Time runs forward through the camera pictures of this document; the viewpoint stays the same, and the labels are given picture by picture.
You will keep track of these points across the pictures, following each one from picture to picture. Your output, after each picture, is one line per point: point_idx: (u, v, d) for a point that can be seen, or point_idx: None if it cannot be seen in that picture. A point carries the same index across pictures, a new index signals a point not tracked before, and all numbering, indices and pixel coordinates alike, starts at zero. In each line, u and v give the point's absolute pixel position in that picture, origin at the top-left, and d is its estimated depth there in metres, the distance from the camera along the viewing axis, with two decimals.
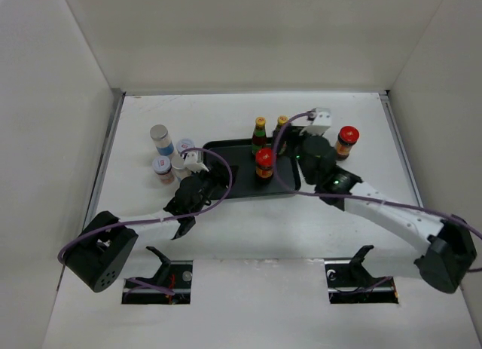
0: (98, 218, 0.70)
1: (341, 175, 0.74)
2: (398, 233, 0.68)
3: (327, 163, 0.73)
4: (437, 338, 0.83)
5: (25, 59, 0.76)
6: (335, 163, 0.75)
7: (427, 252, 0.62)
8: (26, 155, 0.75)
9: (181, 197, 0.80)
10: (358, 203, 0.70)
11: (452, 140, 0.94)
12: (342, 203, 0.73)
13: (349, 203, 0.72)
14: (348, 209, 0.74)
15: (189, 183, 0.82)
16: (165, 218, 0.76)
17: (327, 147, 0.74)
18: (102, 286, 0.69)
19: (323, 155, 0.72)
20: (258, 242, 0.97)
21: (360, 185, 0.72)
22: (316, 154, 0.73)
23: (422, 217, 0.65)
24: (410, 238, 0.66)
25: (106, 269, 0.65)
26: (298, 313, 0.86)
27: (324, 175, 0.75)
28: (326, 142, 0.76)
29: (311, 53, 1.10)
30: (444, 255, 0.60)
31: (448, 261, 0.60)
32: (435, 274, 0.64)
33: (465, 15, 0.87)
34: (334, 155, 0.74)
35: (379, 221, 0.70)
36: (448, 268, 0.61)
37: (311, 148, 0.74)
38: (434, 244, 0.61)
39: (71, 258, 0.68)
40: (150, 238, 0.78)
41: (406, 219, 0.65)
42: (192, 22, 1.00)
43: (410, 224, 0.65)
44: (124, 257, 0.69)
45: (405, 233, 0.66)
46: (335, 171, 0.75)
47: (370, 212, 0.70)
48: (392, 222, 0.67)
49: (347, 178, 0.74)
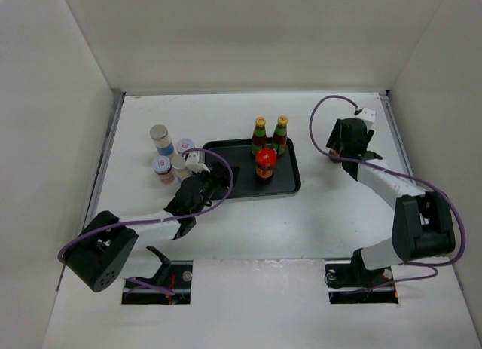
0: (98, 218, 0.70)
1: (367, 152, 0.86)
2: (388, 197, 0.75)
3: (355, 136, 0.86)
4: (436, 338, 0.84)
5: (25, 60, 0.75)
6: (364, 139, 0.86)
7: (395, 205, 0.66)
8: (25, 156, 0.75)
9: (181, 197, 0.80)
10: (366, 169, 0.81)
11: (451, 141, 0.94)
12: (357, 171, 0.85)
13: (360, 169, 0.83)
14: (361, 178, 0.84)
15: (190, 183, 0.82)
16: (165, 218, 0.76)
17: (362, 123, 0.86)
18: (102, 286, 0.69)
19: (352, 126, 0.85)
20: (259, 242, 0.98)
21: (378, 160, 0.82)
22: (348, 123, 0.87)
23: (410, 185, 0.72)
24: (392, 200, 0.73)
25: (106, 267, 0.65)
26: (298, 313, 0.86)
27: (352, 146, 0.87)
28: (363, 122, 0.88)
29: (311, 53, 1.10)
30: (413, 210, 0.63)
31: (413, 218, 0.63)
32: (400, 237, 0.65)
33: (465, 15, 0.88)
34: (364, 131, 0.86)
35: (378, 188, 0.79)
36: (413, 227, 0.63)
37: (348, 120, 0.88)
38: (405, 197, 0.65)
39: (72, 258, 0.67)
40: (150, 238, 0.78)
41: (394, 182, 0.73)
42: (192, 22, 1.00)
43: (396, 186, 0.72)
44: (125, 255, 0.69)
45: (391, 194, 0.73)
46: (363, 148, 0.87)
47: (372, 179, 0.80)
48: (383, 185, 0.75)
49: (372, 155, 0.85)
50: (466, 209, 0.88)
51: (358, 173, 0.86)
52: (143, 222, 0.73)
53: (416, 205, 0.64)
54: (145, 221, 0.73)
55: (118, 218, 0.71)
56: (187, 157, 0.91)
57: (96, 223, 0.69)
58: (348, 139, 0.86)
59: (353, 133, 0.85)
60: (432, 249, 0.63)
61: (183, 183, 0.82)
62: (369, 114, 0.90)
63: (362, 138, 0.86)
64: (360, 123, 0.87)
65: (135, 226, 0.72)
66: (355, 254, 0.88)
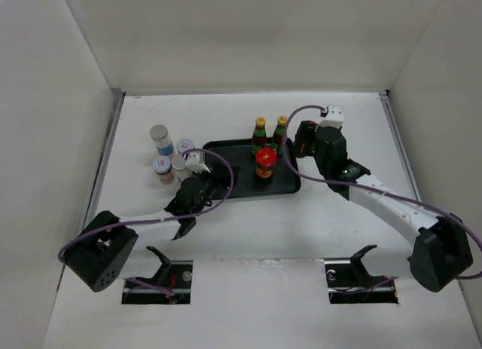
0: (98, 218, 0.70)
1: (352, 166, 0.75)
2: (394, 224, 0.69)
3: (337, 152, 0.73)
4: (436, 338, 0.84)
5: (25, 60, 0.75)
6: (345, 151, 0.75)
7: (416, 243, 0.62)
8: (25, 156, 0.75)
9: (182, 196, 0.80)
10: (361, 193, 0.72)
11: (451, 141, 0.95)
12: (347, 191, 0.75)
13: (353, 192, 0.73)
14: (352, 197, 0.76)
15: (190, 184, 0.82)
16: (165, 218, 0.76)
17: (339, 135, 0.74)
18: (102, 286, 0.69)
19: (332, 142, 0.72)
20: (259, 242, 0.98)
21: (367, 176, 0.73)
22: (326, 140, 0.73)
23: (419, 212, 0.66)
24: (403, 230, 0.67)
25: (106, 267, 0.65)
26: (298, 313, 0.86)
27: (334, 163, 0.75)
28: (339, 132, 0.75)
29: (311, 53, 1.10)
30: (435, 246, 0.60)
31: (437, 254, 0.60)
32: (423, 270, 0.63)
33: (465, 15, 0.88)
34: (345, 143, 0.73)
35: (378, 212, 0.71)
36: (437, 265, 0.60)
37: (323, 134, 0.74)
38: (425, 234, 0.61)
39: (71, 258, 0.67)
40: (150, 238, 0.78)
41: (402, 211, 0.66)
42: (193, 22, 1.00)
43: (406, 215, 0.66)
44: (125, 256, 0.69)
45: (401, 224, 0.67)
46: (345, 161, 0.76)
47: (370, 202, 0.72)
48: (388, 213, 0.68)
49: (357, 169, 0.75)
50: (466, 209, 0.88)
51: (347, 193, 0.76)
52: (144, 223, 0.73)
53: (437, 240, 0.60)
54: (145, 221, 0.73)
55: (119, 218, 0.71)
56: (188, 157, 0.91)
57: (96, 223, 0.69)
58: (330, 156, 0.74)
59: (334, 150, 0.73)
60: (456, 275, 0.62)
61: (184, 184, 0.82)
62: (337, 113, 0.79)
63: (343, 151, 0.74)
64: (339, 136, 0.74)
65: (135, 227, 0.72)
66: (352, 258, 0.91)
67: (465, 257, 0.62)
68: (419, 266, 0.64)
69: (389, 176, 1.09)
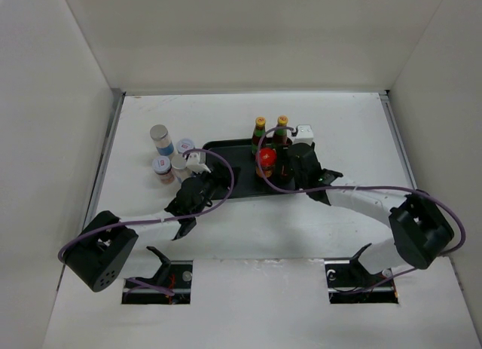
0: (99, 218, 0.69)
1: (326, 173, 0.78)
2: (373, 215, 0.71)
3: (309, 162, 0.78)
4: (436, 338, 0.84)
5: (25, 60, 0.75)
6: (317, 161, 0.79)
7: (391, 224, 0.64)
8: (25, 156, 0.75)
9: (183, 197, 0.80)
10: (337, 193, 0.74)
11: (450, 141, 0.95)
12: (327, 197, 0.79)
13: (330, 194, 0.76)
14: (332, 201, 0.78)
15: (190, 184, 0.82)
16: (165, 219, 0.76)
17: (308, 147, 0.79)
18: (102, 286, 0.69)
19: (302, 154, 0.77)
20: (258, 242, 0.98)
21: (341, 179, 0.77)
22: (296, 154, 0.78)
23: (388, 195, 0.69)
24: (379, 218, 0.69)
25: (106, 267, 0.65)
26: (298, 313, 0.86)
27: (309, 175, 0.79)
28: (309, 145, 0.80)
29: (311, 53, 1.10)
30: (407, 222, 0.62)
31: (411, 228, 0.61)
32: (408, 249, 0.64)
33: (465, 16, 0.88)
34: (314, 154, 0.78)
35: (357, 209, 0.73)
36: (416, 240, 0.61)
37: (294, 149, 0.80)
38: (396, 213, 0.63)
39: (72, 258, 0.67)
40: (150, 238, 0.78)
41: (373, 198, 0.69)
42: (193, 22, 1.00)
43: (377, 201, 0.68)
44: (125, 256, 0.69)
45: (376, 212, 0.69)
46: (319, 169, 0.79)
47: (346, 200, 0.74)
48: (363, 205, 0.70)
49: (331, 176, 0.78)
50: (466, 209, 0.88)
51: (327, 199, 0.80)
52: (144, 222, 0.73)
53: (408, 215, 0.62)
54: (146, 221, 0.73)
55: (119, 218, 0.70)
56: (189, 157, 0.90)
57: (96, 223, 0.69)
58: (303, 168, 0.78)
59: (305, 161, 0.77)
60: (439, 246, 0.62)
61: (185, 184, 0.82)
62: (306, 131, 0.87)
63: (315, 161, 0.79)
64: (308, 148, 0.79)
65: (135, 227, 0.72)
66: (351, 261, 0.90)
67: (442, 228, 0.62)
68: (404, 247, 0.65)
69: (390, 176, 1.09)
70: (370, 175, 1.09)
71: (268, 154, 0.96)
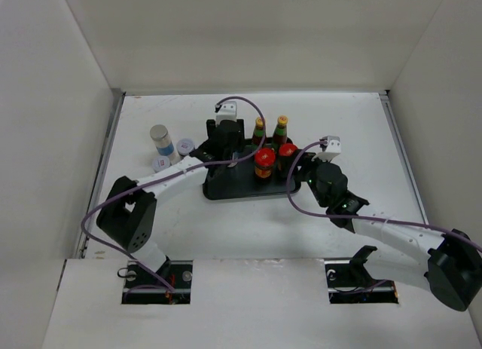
0: (117, 183, 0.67)
1: (351, 199, 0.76)
2: (404, 252, 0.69)
3: (339, 189, 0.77)
4: (437, 341, 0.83)
5: (25, 60, 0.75)
6: (346, 188, 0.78)
7: (428, 266, 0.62)
8: (25, 157, 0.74)
9: (220, 135, 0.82)
10: (364, 224, 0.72)
11: (452, 141, 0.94)
12: (351, 225, 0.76)
13: (356, 224, 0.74)
14: (357, 231, 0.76)
15: (229, 126, 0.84)
16: (189, 170, 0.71)
17: (339, 173, 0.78)
18: (137, 246, 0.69)
19: (334, 182, 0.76)
20: (258, 241, 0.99)
21: (367, 206, 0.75)
22: (327, 181, 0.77)
23: (425, 234, 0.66)
24: (413, 255, 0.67)
25: (135, 231, 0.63)
26: (298, 313, 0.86)
27: (335, 200, 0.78)
28: (338, 169, 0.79)
29: (311, 53, 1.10)
30: (449, 266, 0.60)
31: (452, 272, 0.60)
32: (445, 291, 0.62)
33: (465, 15, 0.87)
34: (345, 181, 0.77)
35: (384, 242, 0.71)
36: (456, 283, 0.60)
37: (324, 174, 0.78)
38: (435, 256, 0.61)
39: (105, 221, 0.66)
40: (182, 189, 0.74)
41: (407, 236, 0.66)
42: (193, 21, 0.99)
43: (412, 240, 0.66)
44: (151, 216, 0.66)
45: (408, 249, 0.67)
46: (346, 195, 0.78)
47: (375, 232, 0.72)
48: (395, 240, 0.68)
49: (355, 202, 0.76)
50: (467, 210, 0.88)
51: (352, 227, 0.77)
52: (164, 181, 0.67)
53: (448, 259, 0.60)
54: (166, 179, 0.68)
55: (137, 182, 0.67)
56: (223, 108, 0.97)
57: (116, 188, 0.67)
58: (331, 194, 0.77)
59: (336, 188, 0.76)
60: (477, 287, 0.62)
61: (221, 126, 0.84)
62: (335, 145, 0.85)
63: (346, 187, 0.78)
64: (340, 176, 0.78)
65: (157, 185, 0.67)
66: (352, 261, 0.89)
67: (479, 269, 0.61)
68: (439, 288, 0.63)
69: (390, 176, 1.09)
70: (370, 174, 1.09)
71: (266, 155, 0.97)
